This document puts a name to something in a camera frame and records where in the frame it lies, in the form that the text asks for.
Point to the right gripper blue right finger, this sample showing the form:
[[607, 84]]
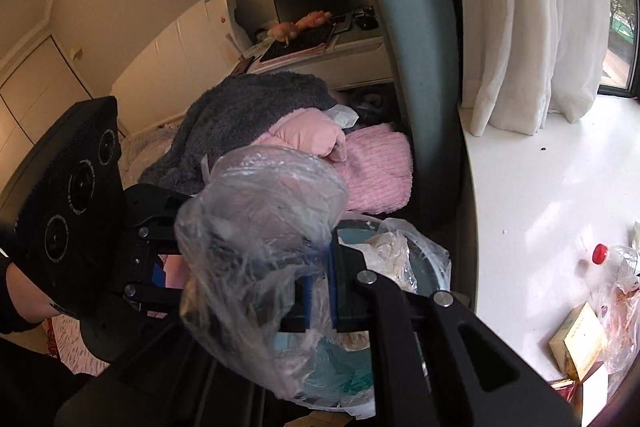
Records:
[[349, 281]]

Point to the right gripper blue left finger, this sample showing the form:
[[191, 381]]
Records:
[[308, 312]]

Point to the clear plastic bag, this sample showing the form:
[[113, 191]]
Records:
[[264, 218]]

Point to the gold cardboard box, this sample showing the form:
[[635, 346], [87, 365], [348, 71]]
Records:
[[578, 342]]

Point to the red label plastic bottle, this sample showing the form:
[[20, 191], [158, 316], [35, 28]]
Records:
[[619, 265]]

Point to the trash bin with liner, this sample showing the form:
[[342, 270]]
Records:
[[381, 373]]

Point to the person left hand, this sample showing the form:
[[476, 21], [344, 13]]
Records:
[[29, 301]]

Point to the grey fuzzy blanket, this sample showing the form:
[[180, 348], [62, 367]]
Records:
[[232, 115]]

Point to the white desk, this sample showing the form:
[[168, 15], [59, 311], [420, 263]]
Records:
[[352, 59]]

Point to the red battery blister pack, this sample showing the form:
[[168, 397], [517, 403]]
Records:
[[568, 389]]

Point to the black laptop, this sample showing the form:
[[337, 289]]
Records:
[[305, 26]]

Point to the white sheer curtain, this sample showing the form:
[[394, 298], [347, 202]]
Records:
[[526, 59]]

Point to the teal green curtain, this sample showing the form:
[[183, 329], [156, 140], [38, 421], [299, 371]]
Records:
[[424, 39]]

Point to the black window frame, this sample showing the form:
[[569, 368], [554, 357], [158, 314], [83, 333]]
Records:
[[621, 54]]

